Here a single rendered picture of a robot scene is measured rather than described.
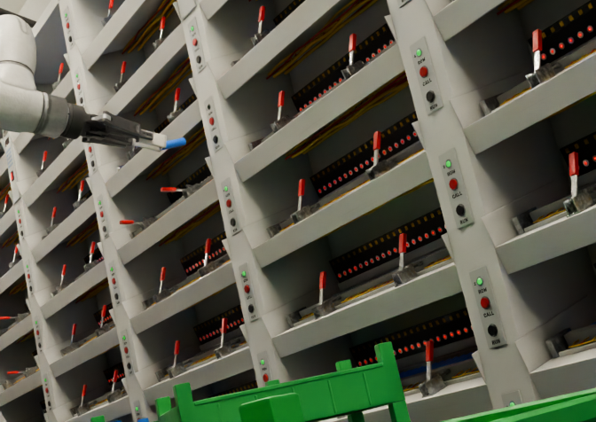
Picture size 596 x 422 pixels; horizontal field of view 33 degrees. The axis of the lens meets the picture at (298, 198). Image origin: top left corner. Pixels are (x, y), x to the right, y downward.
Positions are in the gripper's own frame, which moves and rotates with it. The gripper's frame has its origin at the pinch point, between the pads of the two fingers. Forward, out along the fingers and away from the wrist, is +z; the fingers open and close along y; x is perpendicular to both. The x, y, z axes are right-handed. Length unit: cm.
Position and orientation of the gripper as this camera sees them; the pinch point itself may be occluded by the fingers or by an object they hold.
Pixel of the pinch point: (149, 140)
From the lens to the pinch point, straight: 229.9
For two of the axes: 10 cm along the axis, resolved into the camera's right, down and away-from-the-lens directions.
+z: 8.4, 2.0, 5.0
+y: -5.4, 3.1, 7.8
